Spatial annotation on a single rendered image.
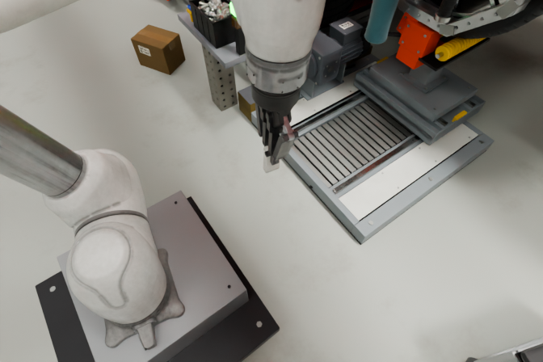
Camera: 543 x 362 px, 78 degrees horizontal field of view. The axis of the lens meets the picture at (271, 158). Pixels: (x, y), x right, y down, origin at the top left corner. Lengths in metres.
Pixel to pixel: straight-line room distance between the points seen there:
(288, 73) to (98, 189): 0.49
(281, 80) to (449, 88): 1.39
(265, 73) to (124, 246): 0.43
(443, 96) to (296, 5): 1.39
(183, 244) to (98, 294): 0.31
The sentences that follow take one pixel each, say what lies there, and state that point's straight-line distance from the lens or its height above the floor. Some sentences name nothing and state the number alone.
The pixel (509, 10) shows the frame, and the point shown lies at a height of 0.75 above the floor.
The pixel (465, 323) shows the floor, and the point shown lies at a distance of 1.47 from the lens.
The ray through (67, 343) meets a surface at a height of 0.30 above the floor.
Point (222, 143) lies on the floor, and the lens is 1.67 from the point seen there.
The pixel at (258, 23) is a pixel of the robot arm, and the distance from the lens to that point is 0.41.
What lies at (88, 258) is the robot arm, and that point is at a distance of 0.72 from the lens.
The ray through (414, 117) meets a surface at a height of 0.17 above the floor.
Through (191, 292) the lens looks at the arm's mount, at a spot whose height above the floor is 0.41.
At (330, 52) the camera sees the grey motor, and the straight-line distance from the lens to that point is 1.52.
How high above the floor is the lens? 1.29
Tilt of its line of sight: 53 degrees down
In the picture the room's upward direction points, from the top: straight up
